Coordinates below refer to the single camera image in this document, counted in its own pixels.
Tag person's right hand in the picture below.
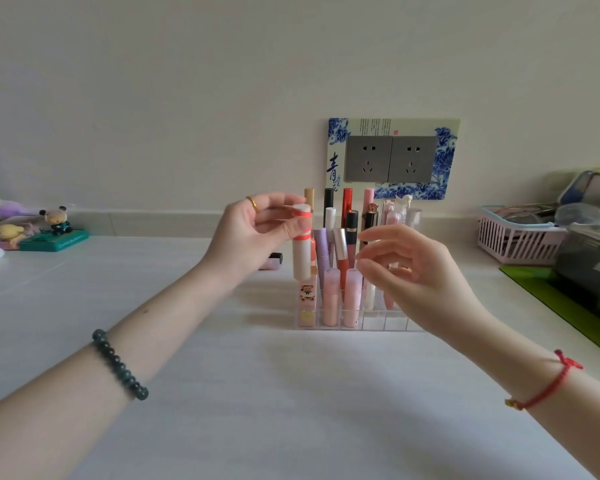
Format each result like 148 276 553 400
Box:
355 224 486 341

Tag person's left hand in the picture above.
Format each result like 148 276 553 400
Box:
199 192 313 285

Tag clear acrylic lipstick organizer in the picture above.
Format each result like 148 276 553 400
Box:
293 264 423 331

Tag white tube red stripes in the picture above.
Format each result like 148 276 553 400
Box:
291 203 313 281

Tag lavender lipstick tube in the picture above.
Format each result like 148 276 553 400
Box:
313 227 331 295

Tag pink matte lipstick tube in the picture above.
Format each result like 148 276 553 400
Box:
343 268 364 329

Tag pink square lipstick gold band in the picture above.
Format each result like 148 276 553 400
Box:
297 278 319 329

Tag black cap pink lipgloss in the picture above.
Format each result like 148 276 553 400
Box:
361 203 380 243

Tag light pink round tube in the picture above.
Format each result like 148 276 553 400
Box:
322 268 342 328

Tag person's right forearm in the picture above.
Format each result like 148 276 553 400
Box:
452 307 600 480

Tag person's left forearm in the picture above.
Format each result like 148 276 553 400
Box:
0 262 236 480

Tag clear plastic storage box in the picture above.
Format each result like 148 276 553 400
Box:
552 223 600 315

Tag pink plastic basket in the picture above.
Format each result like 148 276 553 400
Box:
477 204 569 265

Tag green mat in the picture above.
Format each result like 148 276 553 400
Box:
499 264 600 358

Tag glass bowl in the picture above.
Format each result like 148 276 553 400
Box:
553 202 600 227

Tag clear container blue lid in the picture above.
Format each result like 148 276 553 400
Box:
557 170 600 215

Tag panda figurine green base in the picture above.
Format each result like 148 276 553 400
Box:
19 204 90 253

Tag purple plush toy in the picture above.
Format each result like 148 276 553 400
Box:
0 199 39 218

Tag yellow duck figurine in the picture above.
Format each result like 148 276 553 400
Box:
0 222 26 249

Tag grey wall socket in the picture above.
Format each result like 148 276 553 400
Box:
343 136 395 183
387 136 439 185

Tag blue floral socket frame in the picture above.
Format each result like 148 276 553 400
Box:
326 118 461 201

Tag red string bracelet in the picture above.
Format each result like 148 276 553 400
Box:
505 349 583 411

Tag green bead bracelet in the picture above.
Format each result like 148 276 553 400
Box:
91 329 149 401

